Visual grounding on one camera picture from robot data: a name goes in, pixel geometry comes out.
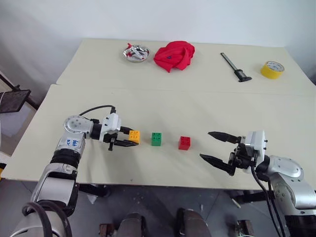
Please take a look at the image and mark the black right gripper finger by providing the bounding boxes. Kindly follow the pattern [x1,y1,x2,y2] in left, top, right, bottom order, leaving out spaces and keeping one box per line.
[199,153,237,177]
[207,131,241,144]

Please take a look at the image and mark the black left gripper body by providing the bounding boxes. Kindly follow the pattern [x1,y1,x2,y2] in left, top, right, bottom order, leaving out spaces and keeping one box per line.
[103,126,124,152]

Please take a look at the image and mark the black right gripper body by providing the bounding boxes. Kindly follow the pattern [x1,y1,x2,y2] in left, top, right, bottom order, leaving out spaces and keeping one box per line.
[228,136,258,170]

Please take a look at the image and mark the yellow studded cube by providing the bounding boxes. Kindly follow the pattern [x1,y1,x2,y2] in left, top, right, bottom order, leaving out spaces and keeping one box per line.
[128,130,141,145]

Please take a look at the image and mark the green studded cube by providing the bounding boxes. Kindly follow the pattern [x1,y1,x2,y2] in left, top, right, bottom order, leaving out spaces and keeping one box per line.
[151,132,163,147]

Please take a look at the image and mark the red studded cube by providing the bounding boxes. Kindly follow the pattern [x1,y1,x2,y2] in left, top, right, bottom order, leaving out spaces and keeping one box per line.
[178,136,192,151]

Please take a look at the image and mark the black caliper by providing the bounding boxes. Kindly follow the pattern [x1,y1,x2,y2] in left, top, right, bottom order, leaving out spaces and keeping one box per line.
[220,52,253,83]

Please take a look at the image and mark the round metal bowl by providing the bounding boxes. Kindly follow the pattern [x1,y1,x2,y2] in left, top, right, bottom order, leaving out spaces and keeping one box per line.
[122,44,151,64]

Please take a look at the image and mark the red and silver clips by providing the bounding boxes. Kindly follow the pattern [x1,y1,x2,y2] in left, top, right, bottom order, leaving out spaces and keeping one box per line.
[125,42,147,60]

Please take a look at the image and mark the yellow tape roll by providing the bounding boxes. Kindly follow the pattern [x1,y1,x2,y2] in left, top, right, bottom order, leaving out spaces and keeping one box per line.
[260,60,285,80]

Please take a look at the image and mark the crumpled red cloth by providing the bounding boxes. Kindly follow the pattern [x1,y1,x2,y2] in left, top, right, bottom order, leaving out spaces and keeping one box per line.
[153,40,196,74]

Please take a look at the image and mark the black perforated panel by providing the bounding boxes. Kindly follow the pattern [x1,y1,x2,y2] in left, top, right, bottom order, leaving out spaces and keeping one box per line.
[0,85,32,115]

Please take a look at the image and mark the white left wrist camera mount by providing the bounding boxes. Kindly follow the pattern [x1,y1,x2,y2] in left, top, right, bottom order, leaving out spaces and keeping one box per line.
[103,113,122,135]

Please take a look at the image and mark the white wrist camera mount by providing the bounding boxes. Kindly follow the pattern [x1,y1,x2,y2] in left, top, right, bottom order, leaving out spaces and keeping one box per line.
[240,130,269,172]
[103,113,122,135]

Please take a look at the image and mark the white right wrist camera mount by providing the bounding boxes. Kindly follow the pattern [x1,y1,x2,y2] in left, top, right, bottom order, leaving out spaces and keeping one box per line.
[240,130,269,172]

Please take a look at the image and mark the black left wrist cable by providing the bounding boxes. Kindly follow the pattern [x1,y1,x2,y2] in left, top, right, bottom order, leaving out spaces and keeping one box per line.
[79,105,117,117]

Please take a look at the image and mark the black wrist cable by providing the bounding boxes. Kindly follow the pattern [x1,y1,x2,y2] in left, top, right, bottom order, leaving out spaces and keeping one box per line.
[250,164,287,237]
[79,105,117,117]

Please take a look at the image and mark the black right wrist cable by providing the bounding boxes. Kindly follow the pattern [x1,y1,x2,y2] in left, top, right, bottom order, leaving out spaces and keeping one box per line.
[250,164,287,237]

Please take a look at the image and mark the black table frame bracket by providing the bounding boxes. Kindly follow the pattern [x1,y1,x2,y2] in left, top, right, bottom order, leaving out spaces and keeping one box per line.
[231,189,270,204]
[78,183,111,198]

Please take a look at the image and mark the thick black cable loop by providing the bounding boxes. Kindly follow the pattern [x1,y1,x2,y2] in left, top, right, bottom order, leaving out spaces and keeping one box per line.
[21,200,74,237]

